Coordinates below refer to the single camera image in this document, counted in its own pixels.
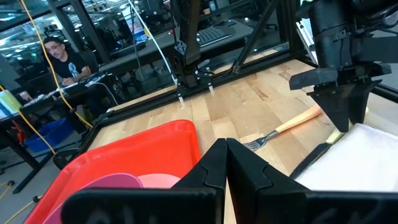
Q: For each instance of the magenta plastic bowl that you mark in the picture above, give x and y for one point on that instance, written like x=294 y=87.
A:
x=118 y=181

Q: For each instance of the blue plastic bin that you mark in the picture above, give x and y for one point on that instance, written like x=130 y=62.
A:
x=49 y=137

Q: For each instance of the dark grey desk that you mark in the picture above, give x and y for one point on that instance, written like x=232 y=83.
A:
x=133 y=59

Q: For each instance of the person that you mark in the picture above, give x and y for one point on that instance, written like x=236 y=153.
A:
x=66 y=63

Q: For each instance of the red plastic tray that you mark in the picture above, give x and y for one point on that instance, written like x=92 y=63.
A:
x=140 y=149

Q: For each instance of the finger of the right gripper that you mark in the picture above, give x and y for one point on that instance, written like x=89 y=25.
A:
x=362 y=99
x=337 y=105

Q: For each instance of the black laptop keyboard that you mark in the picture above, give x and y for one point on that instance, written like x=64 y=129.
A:
x=214 y=35

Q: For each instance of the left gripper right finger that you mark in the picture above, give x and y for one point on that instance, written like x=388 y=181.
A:
x=311 y=208

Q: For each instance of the black aluminium table frame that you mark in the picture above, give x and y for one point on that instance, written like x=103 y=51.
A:
x=289 y=28

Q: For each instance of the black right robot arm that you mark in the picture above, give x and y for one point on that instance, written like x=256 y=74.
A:
x=189 y=31

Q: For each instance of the black cluttered table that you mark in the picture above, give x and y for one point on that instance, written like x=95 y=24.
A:
x=77 y=90

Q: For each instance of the beige cloth napkin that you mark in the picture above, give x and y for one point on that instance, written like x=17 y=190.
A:
x=357 y=161

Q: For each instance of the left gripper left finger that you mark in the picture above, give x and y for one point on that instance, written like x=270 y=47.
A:
x=140 y=207

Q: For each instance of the salmon pink plate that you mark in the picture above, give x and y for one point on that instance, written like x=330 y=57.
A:
x=158 y=181

